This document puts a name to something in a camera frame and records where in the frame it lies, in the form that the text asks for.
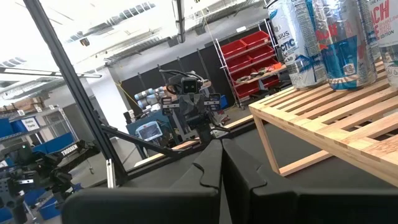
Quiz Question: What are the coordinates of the blue silver Red Bull can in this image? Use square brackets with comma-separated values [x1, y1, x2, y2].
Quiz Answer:
[310, 0, 379, 91]

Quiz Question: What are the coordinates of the blue storage bin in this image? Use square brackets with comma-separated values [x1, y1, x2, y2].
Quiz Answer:
[0, 117, 16, 138]
[42, 133, 75, 153]

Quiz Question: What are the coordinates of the red bin storage rack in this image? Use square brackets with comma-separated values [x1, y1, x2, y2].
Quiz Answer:
[214, 29, 282, 108]

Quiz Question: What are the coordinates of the wooden slatted shelf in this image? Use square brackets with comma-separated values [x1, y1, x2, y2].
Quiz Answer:
[248, 57, 398, 187]

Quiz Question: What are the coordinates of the Celsius Arctic Vibe can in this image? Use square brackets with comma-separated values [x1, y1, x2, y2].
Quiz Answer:
[267, 0, 328, 90]

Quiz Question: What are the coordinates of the ceiling light strip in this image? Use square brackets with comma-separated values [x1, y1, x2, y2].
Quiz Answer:
[0, 67, 103, 78]

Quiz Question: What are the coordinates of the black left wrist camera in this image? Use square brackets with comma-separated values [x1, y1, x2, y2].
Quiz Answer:
[181, 77, 200, 95]

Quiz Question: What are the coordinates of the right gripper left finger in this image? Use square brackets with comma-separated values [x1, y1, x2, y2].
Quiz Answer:
[61, 139, 223, 224]

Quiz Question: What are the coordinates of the dark can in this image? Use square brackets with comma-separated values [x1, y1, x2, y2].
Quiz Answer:
[366, 0, 398, 89]

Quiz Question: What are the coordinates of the teach pendant screen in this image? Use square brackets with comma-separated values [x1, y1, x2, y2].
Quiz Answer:
[136, 121, 163, 141]

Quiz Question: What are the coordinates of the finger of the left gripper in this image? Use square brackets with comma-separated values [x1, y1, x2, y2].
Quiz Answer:
[179, 96, 193, 124]
[192, 96, 206, 123]

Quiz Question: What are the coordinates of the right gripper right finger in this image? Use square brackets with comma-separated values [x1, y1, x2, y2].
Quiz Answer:
[223, 139, 398, 224]

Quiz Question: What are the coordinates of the black aluminium rig frame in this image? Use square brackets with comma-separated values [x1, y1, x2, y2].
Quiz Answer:
[23, 0, 200, 189]

